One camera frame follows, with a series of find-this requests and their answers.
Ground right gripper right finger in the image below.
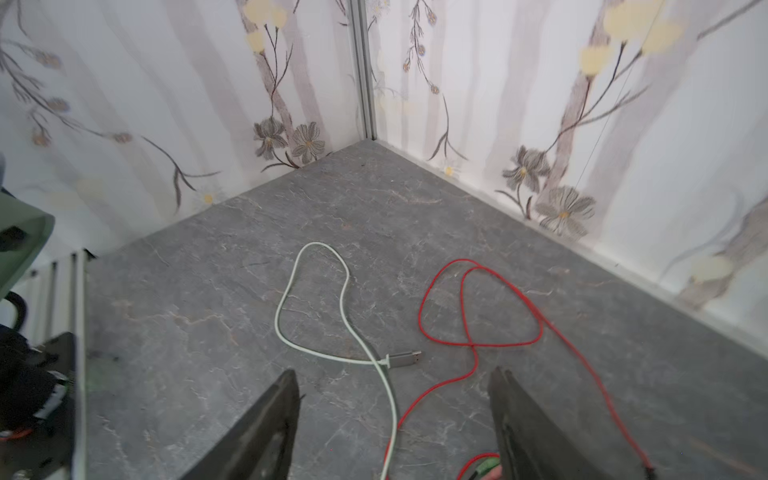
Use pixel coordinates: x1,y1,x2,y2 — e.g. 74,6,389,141
488,368,609,480

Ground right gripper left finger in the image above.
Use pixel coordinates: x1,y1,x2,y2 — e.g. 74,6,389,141
183,369,300,480

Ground white green headphone cable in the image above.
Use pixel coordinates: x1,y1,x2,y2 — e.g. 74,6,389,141
274,241,424,480

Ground green white headphones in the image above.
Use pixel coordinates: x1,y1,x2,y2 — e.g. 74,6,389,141
1,190,55,299

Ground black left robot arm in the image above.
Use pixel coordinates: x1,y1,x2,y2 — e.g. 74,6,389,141
1,292,76,479

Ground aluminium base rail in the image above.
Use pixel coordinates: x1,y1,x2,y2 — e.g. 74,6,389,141
25,250,88,479

